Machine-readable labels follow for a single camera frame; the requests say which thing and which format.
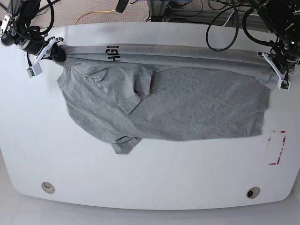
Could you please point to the table cable grommet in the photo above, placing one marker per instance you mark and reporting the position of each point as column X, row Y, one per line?
column 253, row 192
column 48, row 187

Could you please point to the left table cable grommet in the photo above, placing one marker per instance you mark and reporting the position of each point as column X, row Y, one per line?
column 48, row 187

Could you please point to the red tape rectangle marker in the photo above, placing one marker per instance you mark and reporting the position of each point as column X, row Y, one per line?
column 275, row 147

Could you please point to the wrist camera image-right arm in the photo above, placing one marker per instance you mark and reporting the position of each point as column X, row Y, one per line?
column 284, row 85

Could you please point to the wrist camera image-left arm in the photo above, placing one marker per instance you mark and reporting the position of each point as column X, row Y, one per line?
column 34, row 70

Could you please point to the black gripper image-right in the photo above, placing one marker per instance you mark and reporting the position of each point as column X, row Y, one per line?
column 285, row 60

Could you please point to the right table cable grommet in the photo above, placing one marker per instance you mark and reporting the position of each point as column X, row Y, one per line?
column 253, row 192

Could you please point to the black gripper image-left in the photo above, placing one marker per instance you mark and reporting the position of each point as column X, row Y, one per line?
column 34, row 47

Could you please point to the black cylinder object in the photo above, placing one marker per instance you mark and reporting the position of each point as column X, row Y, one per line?
column 121, row 6

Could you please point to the grey T-shirt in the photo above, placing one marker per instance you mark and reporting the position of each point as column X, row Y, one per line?
column 122, row 94

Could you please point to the aluminium frame with cables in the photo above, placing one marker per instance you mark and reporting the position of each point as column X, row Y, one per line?
column 190, row 11

